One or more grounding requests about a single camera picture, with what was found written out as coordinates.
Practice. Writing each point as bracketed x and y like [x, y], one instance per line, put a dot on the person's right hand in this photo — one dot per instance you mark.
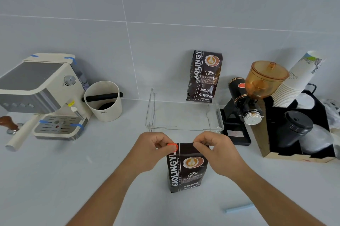
[224, 156]

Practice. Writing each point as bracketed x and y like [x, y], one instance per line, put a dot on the person's left hand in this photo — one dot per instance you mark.
[148, 152]

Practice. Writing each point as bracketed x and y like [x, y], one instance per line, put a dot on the person's right thumb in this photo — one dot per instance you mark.
[201, 146]

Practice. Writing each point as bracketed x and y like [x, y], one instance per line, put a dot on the person's left thumb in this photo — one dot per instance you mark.
[166, 149]

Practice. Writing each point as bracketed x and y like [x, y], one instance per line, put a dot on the orange bag clip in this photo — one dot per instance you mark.
[172, 145]

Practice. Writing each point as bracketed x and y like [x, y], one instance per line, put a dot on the dark coffee bean bag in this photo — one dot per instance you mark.
[187, 170]
[204, 79]

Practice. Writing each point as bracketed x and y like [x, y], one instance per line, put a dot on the person's left forearm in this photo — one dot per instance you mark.
[106, 199]

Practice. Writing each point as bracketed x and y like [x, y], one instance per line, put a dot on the person's right forearm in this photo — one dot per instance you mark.
[273, 199]

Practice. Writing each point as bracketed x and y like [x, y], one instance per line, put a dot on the clear acrylic tray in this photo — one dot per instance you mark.
[183, 117]

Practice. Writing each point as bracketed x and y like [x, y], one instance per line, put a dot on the black grinder with amber hopper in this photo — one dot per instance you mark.
[248, 106]

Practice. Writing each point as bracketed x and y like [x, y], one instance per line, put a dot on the cream knock box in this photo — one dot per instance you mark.
[106, 111]

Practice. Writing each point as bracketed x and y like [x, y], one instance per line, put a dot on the light blue strip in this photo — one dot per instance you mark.
[237, 208]

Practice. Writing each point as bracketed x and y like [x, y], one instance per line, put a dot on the black organiser box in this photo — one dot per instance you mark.
[273, 140]

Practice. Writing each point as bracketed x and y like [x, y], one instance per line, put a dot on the blue tape piece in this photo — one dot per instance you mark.
[71, 60]
[77, 126]
[43, 121]
[37, 55]

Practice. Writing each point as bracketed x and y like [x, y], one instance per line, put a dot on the stack of black cup lids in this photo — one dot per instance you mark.
[293, 130]

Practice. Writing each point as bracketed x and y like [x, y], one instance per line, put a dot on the stack of paper cups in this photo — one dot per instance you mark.
[293, 85]

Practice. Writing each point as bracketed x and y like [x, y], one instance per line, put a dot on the clear plastic bag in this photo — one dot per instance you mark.
[317, 139]

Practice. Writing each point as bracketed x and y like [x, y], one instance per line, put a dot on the crumpled translucent plastic bag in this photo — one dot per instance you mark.
[333, 113]

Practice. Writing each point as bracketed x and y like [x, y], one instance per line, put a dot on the cream espresso machine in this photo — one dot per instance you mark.
[39, 82]

